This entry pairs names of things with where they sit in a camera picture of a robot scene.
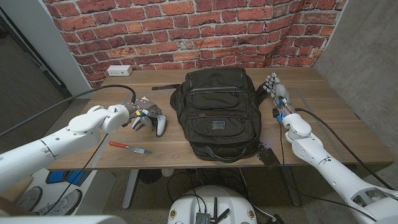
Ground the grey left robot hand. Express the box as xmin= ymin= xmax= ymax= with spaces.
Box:
xmin=124 ymin=98 xmax=163 ymax=128

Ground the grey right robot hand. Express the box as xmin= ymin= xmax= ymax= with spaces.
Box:
xmin=262 ymin=72 xmax=295 ymax=118

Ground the white black game controller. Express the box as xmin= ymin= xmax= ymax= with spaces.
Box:
xmin=132 ymin=113 xmax=167 ymax=137

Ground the black backpack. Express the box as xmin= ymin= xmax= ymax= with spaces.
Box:
xmin=151 ymin=67 xmax=274 ymax=163

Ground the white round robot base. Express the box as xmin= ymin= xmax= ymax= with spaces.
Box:
xmin=167 ymin=185 xmax=258 ymax=224

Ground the white power strip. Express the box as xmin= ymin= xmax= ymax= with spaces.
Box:
xmin=106 ymin=65 xmax=133 ymax=77

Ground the black leather luggage tag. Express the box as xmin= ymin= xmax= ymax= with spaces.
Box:
xmin=257 ymin=142 xmax=282 ymax=170

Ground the red brick printed backdrop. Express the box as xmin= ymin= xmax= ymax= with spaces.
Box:
xmin=42 ymin=0 xmax=348 ymax=90

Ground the dark grey table leg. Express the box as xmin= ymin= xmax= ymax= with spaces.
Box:
xmin=281 ymin=164 xmax=301 ymax=207

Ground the grey electronics box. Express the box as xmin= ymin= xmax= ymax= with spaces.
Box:
xmin=195 ymin=212 xmax=211 ymax=224

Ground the grey sneaker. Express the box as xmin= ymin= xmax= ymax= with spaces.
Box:
xmin=37 ymin=189 xmax=83 ymax=217
xmin=17 ymin=185 xmax=44 ymax=212

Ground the white floor board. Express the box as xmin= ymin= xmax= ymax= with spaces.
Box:
xmin=18 ymin=167 xmax=116 ymax=216

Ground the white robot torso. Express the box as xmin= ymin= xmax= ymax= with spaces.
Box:
xmin=0 ymin=215 xmax=127 ymax=224

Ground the tan cardboard box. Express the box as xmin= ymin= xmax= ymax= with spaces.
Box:
xmin=0 ymin=175 xmax=34 ymax=203

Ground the red handled utility knife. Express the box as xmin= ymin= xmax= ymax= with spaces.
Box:
xmin=108 ymin=141 xmax=153 ymax=156

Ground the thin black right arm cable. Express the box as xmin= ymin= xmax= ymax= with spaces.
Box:
xmin=279 ymin=123 xmax=379 ymax=222

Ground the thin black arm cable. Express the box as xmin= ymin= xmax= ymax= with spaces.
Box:
xmin=43 ymin=133 xmax=109 ymax=215
xmin=279 ymin=123 xmax=379 ymax=222

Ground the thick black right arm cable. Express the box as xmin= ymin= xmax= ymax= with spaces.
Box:
xmin=294 ymin=108 xmax=394 ymax=190

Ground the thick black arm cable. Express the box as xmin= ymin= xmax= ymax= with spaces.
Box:
xmin=294 ymin=108 xmax=394 ymax=190
xmin=0 ymin=84 xmax=137 ymax=138

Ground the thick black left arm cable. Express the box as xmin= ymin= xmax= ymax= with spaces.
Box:
xmin=0 ymin=84 xmax=137 ymax=138

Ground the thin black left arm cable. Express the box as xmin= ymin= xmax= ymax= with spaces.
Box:
xmin=43 ymin=133 xmax=109 ymax=215

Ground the white cable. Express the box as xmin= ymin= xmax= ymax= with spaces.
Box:
xmin=239 ymin=167 xmax=276 ymax=220

